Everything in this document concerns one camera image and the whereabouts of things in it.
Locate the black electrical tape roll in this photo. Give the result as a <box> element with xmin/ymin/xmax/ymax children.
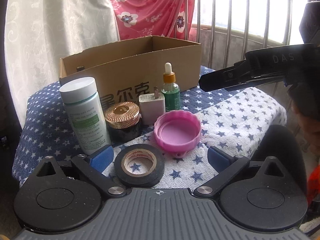
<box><xmin>114</xmin><ymin>144</ymin><xmax>164</xmax><ymax>187</ymax></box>

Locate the black jar rose-gold lid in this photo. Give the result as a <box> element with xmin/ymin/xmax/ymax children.
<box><xmin>104</xmin><ymin>101</ymin><xmax>142</xmax><ymax>144</ymax></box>

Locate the white green-label pill bottle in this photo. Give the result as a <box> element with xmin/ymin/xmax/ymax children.
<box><xmin>59</xmin><ymin>77</ymin><xmax>111</xmax><ymax>155</ymax></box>

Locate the pink plastic lid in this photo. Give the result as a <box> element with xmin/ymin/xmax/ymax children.
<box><xmin>153</xmin><ymin>110</ymin><xmax>202</xmax><ymax>159</ymax></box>

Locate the white USB wall charger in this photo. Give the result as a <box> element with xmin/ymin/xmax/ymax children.
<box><xmin>139</xmin><ymin>87</ymin><xmax>165</xmax><ymax>126</ymax></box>

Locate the green glass dropper bottle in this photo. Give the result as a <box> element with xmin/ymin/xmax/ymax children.
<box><xmin>162</xmin><ymin>62</ymin><xmax>181</xmax><ymax>112</ymax></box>

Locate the blue star-patterned cloth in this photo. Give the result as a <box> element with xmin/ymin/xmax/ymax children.
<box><xmin>12</xmin><ymin>82</ymin><xmax>287</xmax><ymax>189</ymax></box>

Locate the metal window railing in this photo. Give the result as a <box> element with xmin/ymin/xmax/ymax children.
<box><xmin>184</xmin><ymin>0</ymin><xmax>316</xmax><ymax>71</ymax></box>

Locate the black cylindrical tube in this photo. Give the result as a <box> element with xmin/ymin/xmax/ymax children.
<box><xmin>76</xmin><ymin>66</ymin><xmax>85</xmax><ymax>72</ymax></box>

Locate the brown cardboard box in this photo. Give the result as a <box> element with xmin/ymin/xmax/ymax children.
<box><xmin>59</xmin><ymin>36</ymin><xmax>202</xmax><ymax>109</ymax></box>

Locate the pink floral cloth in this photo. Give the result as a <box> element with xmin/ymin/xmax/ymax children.
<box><xmin>110</xmin><ymin>0</ymin><xmax>195</xmax><ymax>40</ymax></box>

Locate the white patterned curtain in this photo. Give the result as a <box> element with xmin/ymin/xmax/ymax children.
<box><xmin>4</xmin><ymin>0</ymin><xmax>119</xmax><ymax>125</ymax></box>

